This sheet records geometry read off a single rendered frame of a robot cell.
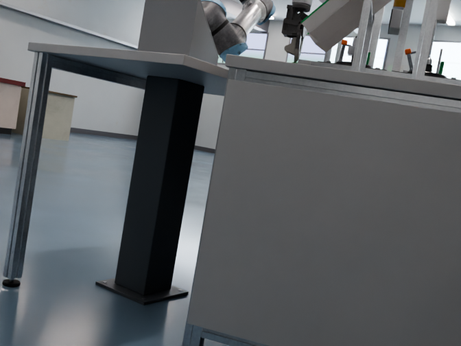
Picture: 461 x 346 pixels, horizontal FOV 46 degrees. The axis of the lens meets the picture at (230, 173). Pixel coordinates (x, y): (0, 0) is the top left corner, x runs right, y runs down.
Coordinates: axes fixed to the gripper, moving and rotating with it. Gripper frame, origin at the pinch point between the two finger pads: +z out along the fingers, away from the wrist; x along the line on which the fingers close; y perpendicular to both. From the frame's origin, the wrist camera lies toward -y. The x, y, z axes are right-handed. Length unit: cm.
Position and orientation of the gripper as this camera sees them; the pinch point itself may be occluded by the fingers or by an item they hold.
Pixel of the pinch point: (297, 60)
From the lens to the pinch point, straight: 210.8
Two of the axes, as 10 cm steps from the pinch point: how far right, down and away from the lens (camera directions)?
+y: -9.5, -1.8, 2.5
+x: -2.6, 0.3, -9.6
